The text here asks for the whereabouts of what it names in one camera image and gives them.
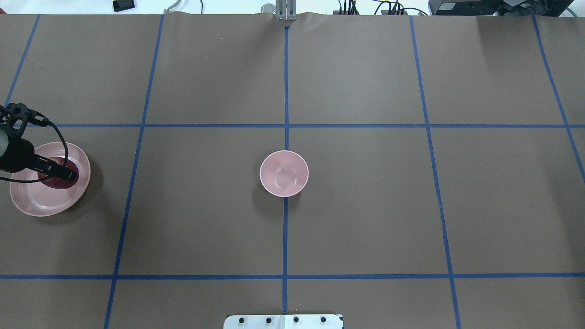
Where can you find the red apple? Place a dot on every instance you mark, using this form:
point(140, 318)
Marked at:
point(58, 183)

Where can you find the pink bowl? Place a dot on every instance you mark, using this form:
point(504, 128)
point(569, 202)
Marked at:
point(284, 173)

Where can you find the pink plate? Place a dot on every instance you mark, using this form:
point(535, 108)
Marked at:
point(36, 199)

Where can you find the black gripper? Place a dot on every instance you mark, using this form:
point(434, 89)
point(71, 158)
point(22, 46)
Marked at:
point(17, 155)

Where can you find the aluminium frame post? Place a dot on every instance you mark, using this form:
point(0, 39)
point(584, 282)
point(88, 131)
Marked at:
point(286, 10)

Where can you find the white pedestal base plate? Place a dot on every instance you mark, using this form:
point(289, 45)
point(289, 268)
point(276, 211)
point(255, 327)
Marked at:
point(284, 321)

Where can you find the small black square device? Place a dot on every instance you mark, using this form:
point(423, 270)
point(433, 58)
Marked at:
point(122, 5)

